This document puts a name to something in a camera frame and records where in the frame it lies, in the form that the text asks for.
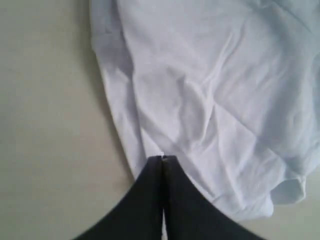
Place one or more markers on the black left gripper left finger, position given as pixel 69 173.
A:
pixel 139 214

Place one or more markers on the white t-shirt red lettering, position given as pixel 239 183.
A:
pixel 231 88

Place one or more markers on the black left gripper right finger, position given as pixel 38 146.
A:
pixel 189 215

